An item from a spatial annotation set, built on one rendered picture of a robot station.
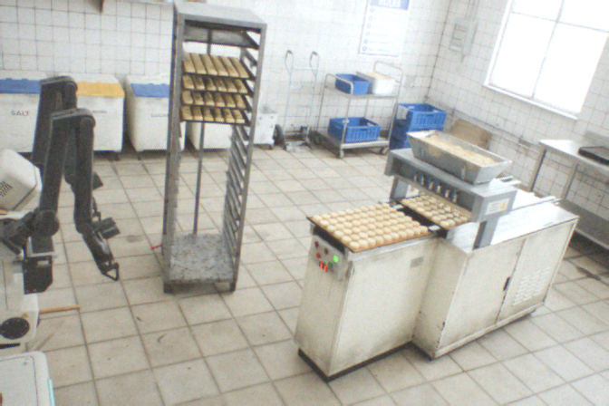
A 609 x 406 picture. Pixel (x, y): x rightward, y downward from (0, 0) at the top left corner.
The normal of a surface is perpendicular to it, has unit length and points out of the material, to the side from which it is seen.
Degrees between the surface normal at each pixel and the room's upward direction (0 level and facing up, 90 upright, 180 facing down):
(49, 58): 90
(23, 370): 0
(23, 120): 89
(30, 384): 0
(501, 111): 90
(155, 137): 93
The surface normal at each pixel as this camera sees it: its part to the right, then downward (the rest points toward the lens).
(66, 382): 0.15, -0.90
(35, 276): 0.45, 0.43
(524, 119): -0.88, 0.07
